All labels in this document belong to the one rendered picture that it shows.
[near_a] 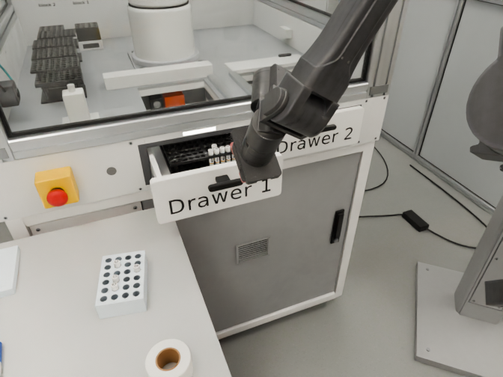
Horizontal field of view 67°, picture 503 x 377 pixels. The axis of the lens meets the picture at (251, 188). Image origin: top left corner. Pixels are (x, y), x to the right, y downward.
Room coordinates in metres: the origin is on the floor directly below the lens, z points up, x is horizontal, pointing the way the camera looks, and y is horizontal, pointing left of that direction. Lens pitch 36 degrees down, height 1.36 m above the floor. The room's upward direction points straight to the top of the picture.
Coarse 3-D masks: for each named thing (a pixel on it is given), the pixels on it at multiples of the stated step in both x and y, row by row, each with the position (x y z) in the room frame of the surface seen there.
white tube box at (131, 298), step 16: (112, 256) 0.54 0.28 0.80; (128, 256) 0.54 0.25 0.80; (144, 256) 0.54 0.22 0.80; (112, 272) 0.50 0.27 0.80; (128, 272) 0.51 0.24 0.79; (144, 272) 0.50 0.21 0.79; (128, 288) 0.47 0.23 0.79; (144, 288) 0.47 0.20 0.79; (96, 304) 0.42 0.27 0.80; (112, 304) 0.42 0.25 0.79; (128, 304) 0.43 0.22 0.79; (144, 304) 0.44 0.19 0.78
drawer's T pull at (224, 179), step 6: (216, 180) 0.65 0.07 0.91; (222, 180) 0.64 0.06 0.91; (228, 180) 0.64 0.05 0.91; (234, 180) 0.64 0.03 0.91; (240, 180) 0.64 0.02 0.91; (210, 186) 0.62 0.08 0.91; (216, 186) 0.62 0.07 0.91; (222, 186) 0.63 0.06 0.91; (228, 186) 0.63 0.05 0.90; (234, 186) 0.64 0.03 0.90
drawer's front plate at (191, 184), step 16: (176, 176) 0.64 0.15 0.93; (192, 176) 0.64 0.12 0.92; (208, 176) 0.65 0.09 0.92; (160, 192) 0.62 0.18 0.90; (176, 192) 0.63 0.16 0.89; (192, 192) 0.64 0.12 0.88; (208, 192) 0.65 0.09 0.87; (224, 192) 0.67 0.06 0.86; (256, 192) 0.69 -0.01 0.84; (272, 192) 0.71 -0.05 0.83; (160, 208) 0.61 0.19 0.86; (176, 208) 0.63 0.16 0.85; (192, 208) 0.64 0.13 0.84; (208, 208) 0.65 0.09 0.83; (224, 208) 0.67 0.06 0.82
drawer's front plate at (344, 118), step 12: (348, 108) 0.96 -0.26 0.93; (360, 108) 0.96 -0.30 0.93; (336, 120) 0.94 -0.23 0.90; (348, 120) 0.95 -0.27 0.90; (360, 120) 0.97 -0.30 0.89; (324, 132) 0.92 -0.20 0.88; (336, 132) 0.94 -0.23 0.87; (348, 132) 0.95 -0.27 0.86; (288, 144) 0.88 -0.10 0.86; (312, 144) 0.91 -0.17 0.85; (324, 144) 0.93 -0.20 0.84; (336, 144) 0.94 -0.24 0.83; (348, 144) 0.96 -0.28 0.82; (288, 156) 0.88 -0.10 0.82
